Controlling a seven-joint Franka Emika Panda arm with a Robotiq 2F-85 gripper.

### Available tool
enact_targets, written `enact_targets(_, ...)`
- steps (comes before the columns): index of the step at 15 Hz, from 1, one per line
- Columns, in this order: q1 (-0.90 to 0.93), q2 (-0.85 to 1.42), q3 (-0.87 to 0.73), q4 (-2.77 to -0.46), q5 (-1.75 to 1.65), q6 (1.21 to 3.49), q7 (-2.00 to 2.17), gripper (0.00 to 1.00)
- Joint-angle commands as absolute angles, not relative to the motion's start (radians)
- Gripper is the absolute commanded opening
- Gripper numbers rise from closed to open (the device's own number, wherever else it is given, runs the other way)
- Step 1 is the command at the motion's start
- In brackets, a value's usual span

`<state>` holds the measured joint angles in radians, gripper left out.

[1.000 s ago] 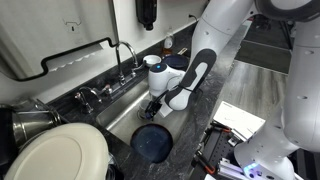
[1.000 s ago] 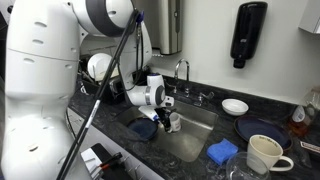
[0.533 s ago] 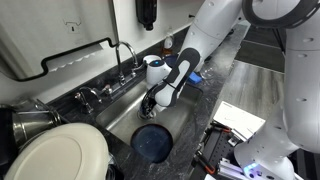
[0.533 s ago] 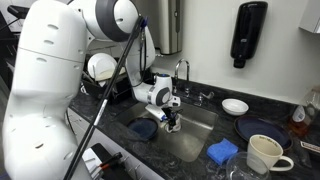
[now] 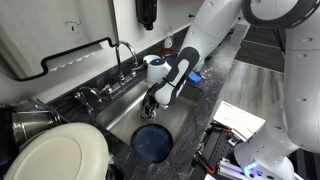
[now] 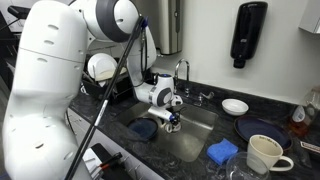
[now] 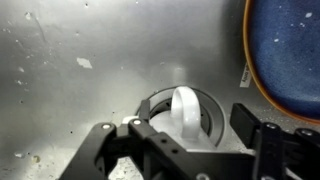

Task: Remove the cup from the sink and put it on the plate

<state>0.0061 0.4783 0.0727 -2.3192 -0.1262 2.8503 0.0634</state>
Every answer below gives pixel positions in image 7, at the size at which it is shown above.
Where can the white label sticker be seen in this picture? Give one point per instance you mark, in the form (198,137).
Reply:
(245,79)

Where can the stainless steel sink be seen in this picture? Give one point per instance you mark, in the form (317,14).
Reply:
(100,40)

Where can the blue plate with brown rim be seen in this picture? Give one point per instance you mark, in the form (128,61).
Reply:
(286,56)

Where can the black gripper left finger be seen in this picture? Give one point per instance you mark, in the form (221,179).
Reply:
(160,146)

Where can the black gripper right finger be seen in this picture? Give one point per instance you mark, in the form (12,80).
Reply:
(276,150)

